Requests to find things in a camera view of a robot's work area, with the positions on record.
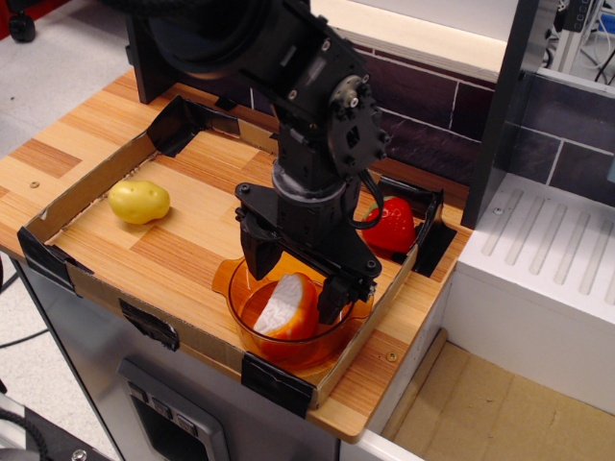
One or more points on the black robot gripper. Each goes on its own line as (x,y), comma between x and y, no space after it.
(318,228)

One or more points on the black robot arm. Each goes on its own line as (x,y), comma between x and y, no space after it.
(329,130)

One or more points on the cardboard fence with black tape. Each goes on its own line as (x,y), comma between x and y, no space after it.
(150,233)

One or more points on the dark grey post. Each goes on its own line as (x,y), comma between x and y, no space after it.
(524,54)
(153,74)

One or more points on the red strawberry toy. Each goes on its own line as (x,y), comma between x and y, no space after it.
(395,231)

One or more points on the white toy sink drainer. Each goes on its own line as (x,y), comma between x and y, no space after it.
(533,290)

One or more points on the black chair caster wheel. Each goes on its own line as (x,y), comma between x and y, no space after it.
(22,28)

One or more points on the dark grey left post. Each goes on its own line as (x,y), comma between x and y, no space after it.
(153,74)

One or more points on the yellow potato toy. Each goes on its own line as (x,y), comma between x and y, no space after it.
(138,202)

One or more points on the dark grey right post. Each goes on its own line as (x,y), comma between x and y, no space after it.
(524,54)

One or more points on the salmon nigiri sushi toy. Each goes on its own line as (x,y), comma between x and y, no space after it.
(290,315)

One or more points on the grey toy oven front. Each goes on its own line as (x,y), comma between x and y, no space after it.
(155,404)

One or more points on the orange transparent plastic pot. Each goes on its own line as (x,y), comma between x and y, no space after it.
(246,298)

